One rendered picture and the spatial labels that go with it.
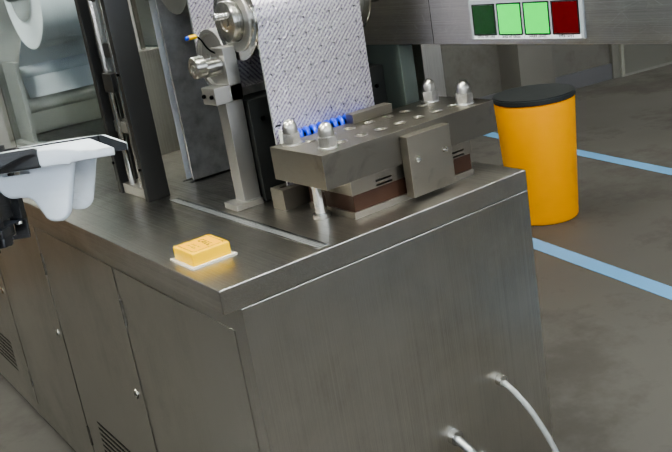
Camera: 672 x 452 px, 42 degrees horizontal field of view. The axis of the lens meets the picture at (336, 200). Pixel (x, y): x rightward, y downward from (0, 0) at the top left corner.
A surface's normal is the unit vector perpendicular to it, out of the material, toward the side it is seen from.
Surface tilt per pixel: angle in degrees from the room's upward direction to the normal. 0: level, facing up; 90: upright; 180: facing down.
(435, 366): 90
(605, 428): 0
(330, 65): 90
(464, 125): 90
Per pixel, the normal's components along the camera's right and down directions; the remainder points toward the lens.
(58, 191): -0.11, 0.17
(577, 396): -0.15, -0.95
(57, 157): 0.22, 0.11
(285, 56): 0.59, 0.14
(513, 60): -0.88, 0.26
